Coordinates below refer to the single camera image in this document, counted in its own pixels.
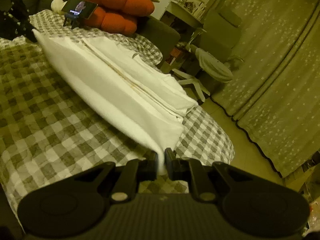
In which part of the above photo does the grey star curtain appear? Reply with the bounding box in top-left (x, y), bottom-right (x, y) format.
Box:
top-left (212, 0), bottom-right (319, 177)

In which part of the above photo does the smartphone playing video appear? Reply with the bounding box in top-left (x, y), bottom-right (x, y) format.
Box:
top-left (61, 0), bottom-right (98, 19)

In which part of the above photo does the white desk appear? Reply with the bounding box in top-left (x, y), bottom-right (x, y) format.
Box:
top-left (151, 0), bottom-right (203, 28)

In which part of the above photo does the white Pooh t-shirt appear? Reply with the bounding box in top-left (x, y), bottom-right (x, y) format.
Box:
top-left (34, 30), bottom-right (198, 174)

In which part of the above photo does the red knitted cushion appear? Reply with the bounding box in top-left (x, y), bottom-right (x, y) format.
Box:
top-left (82, 0), bottom-right (155, 36)

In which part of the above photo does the grey checkered bed quilt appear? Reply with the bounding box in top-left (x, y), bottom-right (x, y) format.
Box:
top-left (1, 10), bottom-right (235, 215)

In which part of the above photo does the grey garment on chair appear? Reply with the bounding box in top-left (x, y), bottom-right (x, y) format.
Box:
top-left (195, 48), bottom-right (233, 82)

